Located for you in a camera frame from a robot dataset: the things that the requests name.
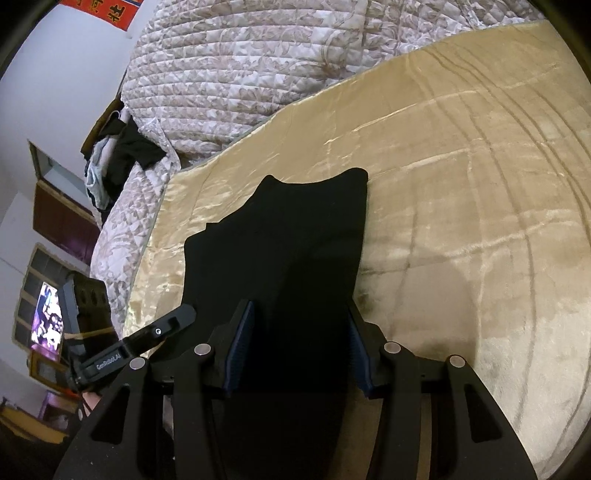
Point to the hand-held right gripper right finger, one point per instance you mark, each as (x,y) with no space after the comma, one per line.
(359,355)

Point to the beige plush blanket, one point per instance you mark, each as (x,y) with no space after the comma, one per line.
(461,184)

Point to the dark wooden cabinet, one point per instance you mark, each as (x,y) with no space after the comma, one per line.
(60,221)

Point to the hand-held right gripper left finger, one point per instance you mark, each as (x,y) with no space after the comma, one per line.
(240,346)

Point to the black pants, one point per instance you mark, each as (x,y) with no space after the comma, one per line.
(286,258)

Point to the light blue cloth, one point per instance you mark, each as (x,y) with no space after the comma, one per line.
(94,180)

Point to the red wall banner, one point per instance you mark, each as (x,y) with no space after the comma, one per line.
(104,9)

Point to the black garment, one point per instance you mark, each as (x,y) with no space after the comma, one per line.
(134,154)

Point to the screen showing figures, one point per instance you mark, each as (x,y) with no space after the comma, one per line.
(47,318)

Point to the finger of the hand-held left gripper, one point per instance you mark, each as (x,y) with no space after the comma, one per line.
(159,330)

